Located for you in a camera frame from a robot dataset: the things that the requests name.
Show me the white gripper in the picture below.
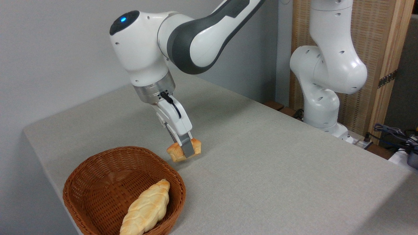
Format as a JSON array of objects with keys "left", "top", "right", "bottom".
[{"left": 152, "top": 95, "right": 195, "bottom": 158}]

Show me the small orange bread roll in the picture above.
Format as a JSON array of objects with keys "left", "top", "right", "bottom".
[{"left": 167, "top": 138, "right": 202, "bottom": 163}]

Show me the long braided bread loaf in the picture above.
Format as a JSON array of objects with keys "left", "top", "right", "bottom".
[{"left": 120, "top": 179, "right": 171, "bottom": 235}]

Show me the brown wicker basket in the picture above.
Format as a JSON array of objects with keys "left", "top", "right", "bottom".
[{"left": 63, "top": 146, "right": 186, "bottom": 235}]

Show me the white power strip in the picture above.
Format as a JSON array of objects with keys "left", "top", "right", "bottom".
[{"left": 351, "top": 132, "right": 373, "bottom": 150}]

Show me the wooden rattan folding screen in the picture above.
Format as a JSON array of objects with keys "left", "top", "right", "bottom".
[{"left": 292, "top": 0, "right": 415, "bottom": 144}]

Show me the blue-grey plastic object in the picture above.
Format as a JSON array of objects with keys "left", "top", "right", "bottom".
[{"left": 407, "top": 150, "right": 418, "bottom": 169}]

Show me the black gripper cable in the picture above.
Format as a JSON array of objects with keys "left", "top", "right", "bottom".
[{"left": 160, "top": 91, "right": 182, "bottom": 119}]

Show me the bundle of dark cables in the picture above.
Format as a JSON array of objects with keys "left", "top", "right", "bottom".
[{"left": 374, "top": 123, "right": 418, "bottom": 151}]

